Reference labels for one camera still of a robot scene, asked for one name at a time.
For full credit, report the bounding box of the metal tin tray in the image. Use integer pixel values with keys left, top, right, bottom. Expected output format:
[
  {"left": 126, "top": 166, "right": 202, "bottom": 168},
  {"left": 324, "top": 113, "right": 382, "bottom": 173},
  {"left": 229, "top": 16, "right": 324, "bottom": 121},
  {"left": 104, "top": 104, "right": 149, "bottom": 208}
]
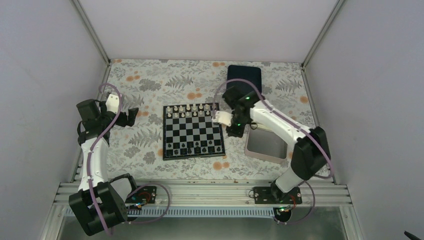
[{"left": 244, "top": 128, "right": 287, "bottom": 164}]

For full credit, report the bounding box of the dark blue tin lid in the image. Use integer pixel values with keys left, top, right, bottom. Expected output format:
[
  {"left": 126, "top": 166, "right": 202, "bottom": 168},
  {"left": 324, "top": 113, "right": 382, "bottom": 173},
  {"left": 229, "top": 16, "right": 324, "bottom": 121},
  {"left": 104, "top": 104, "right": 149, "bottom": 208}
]
[{"left": 226, "top": 64, "right": 262, "bottom": 95}]

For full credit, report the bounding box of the black white chessboard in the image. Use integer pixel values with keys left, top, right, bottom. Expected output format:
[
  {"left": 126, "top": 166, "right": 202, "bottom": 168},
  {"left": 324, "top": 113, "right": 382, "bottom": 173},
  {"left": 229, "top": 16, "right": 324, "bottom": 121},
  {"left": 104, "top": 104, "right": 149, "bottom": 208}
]
[{"left": 162, "top": 103, "right": 226, "bottom": 161}]

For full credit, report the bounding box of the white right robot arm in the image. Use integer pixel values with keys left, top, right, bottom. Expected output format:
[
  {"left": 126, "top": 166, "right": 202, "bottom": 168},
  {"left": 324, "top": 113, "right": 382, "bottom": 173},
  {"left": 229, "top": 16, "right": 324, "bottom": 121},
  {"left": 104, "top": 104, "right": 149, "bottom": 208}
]
[{"left": 214, "top": 86, "right": 331, "bottom": 204}]

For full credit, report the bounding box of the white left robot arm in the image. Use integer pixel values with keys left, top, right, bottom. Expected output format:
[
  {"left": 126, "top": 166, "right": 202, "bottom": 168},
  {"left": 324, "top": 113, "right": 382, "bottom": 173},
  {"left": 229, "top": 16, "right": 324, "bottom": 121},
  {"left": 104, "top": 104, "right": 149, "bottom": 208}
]
[{"left": 68, "top": 94, "right": 140, "bottom": 236}]

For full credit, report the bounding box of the white chess piece row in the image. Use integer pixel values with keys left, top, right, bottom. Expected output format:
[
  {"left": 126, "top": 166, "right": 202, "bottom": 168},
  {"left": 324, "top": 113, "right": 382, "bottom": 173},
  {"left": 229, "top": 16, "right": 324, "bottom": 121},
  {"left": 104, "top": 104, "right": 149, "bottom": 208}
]
[{"left": 163, "top": 103, "right": 213, "bottom": 119}]

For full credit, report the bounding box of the floral patterned table mat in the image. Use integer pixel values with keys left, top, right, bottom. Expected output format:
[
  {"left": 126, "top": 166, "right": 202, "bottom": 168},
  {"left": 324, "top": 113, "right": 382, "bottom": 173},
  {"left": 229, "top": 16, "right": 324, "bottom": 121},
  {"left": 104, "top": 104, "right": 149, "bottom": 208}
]
[{"left": 100, "top": 58, "right": 334, "bottom": 181}]

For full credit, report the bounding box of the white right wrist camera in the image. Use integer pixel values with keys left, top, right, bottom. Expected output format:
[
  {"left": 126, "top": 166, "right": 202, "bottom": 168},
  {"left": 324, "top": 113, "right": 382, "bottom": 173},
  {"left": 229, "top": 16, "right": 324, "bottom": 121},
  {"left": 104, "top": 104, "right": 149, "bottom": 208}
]
[{"left": 211, "top": 111, "right": 233, "bottom": 127}]

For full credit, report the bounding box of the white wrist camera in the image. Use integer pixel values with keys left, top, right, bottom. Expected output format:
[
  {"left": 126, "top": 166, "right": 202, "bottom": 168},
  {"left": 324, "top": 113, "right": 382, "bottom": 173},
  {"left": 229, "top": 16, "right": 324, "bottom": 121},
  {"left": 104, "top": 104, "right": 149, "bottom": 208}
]
[
  {"left": 211, "top": 111, "right": 233, "bottom": 127},
  {"left": 105, "top": 93, "right": 120, "bottom": 114}
]

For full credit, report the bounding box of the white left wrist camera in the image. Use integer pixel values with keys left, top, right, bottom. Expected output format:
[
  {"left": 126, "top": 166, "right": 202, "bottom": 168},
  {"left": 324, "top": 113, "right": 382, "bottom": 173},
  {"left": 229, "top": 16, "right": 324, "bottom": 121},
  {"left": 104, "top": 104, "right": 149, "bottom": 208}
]
[{"left": 105, "top": 93, "right": 120, "bottom": 114}]

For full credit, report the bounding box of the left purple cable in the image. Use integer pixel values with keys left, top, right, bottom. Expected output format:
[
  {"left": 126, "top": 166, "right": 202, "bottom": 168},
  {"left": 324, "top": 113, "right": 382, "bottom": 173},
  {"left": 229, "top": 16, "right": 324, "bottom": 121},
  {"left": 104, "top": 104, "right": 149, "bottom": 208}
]
[{"left": 87, "top": 82, "right": 124, "bottom": 237}]

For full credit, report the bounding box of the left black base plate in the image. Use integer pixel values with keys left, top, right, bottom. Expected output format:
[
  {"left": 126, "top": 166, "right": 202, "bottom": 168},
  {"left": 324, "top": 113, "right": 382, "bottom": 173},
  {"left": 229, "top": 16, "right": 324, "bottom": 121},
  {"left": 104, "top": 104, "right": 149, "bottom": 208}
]
[{"left": 124, "top": 185, "right": 157, "bottom": 209}]

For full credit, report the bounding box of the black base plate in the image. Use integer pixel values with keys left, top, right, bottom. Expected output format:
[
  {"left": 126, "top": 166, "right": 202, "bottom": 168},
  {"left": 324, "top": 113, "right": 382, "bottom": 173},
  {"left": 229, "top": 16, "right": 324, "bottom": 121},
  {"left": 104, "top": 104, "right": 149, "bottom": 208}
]
[
  {"left": 248, "top": 186, "right": 303, "bottom": 205},
  {"left": 124, "top": 185, "right": 157, "bottom": 209}
]

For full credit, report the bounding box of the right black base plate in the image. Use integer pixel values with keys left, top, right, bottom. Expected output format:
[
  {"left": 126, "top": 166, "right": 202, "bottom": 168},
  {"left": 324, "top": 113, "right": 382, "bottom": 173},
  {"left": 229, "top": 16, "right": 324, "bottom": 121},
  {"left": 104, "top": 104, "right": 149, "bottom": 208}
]
[{"left": 248, "top": 186, "right": 303, "bottom": 205}]

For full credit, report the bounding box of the aluminium rail frame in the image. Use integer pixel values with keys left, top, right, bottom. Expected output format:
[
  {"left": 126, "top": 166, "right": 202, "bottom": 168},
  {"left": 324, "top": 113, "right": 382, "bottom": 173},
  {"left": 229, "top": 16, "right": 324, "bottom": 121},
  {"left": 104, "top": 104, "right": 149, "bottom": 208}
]
[{"left": 52, "top": 178, "right": 353, "bottom": 208}]

